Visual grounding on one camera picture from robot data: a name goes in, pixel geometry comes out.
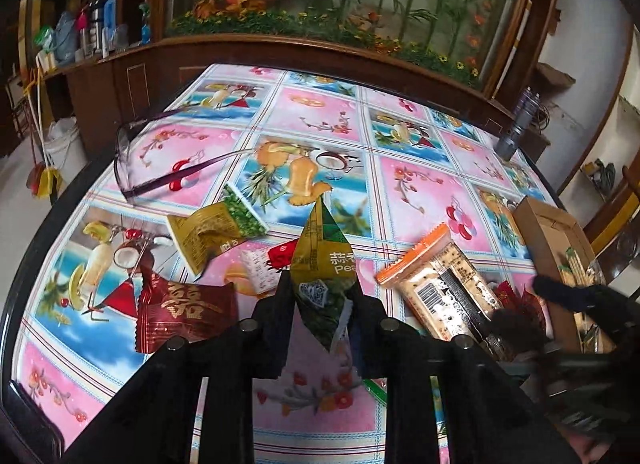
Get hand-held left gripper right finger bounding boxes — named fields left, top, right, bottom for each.
left=345, top=279, right=581, bottom=464

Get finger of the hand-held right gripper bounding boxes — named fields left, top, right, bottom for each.
left=487, top=309, right=551, bottom=362
left=532, top=274, right=603, bottom=317

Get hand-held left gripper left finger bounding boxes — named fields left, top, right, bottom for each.
left=65, top=271, right=301, bottom=464

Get brown cardboard box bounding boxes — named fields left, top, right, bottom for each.
left=512, top=196, right=618, bottom=355

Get orange cracker packet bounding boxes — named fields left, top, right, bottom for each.
left=375, top=224, right=506, bottom=345

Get dark red candy packet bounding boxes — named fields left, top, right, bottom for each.
left=135, top=269, right=240, bottom=355

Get green gold pea packet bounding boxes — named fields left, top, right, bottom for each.
left=290, top=196, right=368, bottom=352

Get white green snack packet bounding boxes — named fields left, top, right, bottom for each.
left=557, top=246, right=601, bottom=289

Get red snack packet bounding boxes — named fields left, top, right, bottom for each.
left=495, top=281, right=546, bottom=329

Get small green candy packet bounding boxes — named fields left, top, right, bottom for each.
left=362, top=378, right=388, bottom=407

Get white red small packet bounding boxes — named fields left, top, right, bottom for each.
left=239, top=239, right=301, bottom=295

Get gold green snack packet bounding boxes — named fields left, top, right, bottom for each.
left=165, top=184, right=268, bottom=279

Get green grey shelf item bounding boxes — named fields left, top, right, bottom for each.
left=582, top=159, right=618, bottom=195

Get grey purple flashlight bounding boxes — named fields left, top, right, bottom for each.
left=495, top=86, right=541, bottom=162

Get purple eyeglasses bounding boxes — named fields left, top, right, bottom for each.
left=114, top=106, right=261, bottom=199

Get black rectangular object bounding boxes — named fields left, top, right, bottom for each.
left=0, top=379, right=61, bottom=464

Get yellow red cleaning tool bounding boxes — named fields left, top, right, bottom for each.
left=27, top=164, right=63, bottom=199

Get white bucket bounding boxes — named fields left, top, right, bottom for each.
left=42, top=118, right=90, bottom=179

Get wooden cabinet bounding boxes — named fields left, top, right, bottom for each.
left=65, top=0, right=568, bottom=185

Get glass display artificial plants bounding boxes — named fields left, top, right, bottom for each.
left=165, top=0, right=533, bottom=89

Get blue box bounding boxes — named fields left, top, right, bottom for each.
left=102, top=0, right=118, bottom=57

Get steel thermos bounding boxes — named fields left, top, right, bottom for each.
left=80, top=1, right=101, bottom=57

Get blue plastic bag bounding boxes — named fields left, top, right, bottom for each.
left=52, top=11, right=78, bottom=64

